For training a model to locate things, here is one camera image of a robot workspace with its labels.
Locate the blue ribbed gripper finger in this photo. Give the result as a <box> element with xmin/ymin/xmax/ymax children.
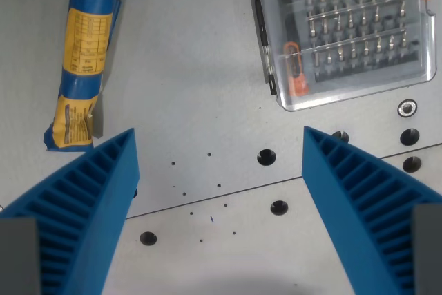
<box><xmin>301</xmin><ymin>125</ymin><xmax>442</xmax><ymax>295</ymax></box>
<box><xmin>0</xmin><ymin>127</ymin><xmax>140</xmax><ymax>295</ymax></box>

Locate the clear screwdriver bit set case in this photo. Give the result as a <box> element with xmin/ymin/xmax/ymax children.
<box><xmin>245</xmin><ymin>0</ymin><xmax>437</xmax><ymax>112</ymax></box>

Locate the silver hex socket bolt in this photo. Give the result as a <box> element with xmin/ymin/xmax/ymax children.
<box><xmin>397</xmin><ymin>99</ymin><xmax>418</xmax><ymax>117</ymax></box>

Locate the rolled blue bag yellow label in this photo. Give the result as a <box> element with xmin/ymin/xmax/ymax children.
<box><xmin>43</xmin><ymin>0</ymin><xmax>122</xmax><ymax>153</ymax></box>

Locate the orange black screwdriver handle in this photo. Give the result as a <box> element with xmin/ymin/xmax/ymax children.
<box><xmin>282</xmin><ymin>41</ymin><xmax>310</xmax><ymax>97</ymax></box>

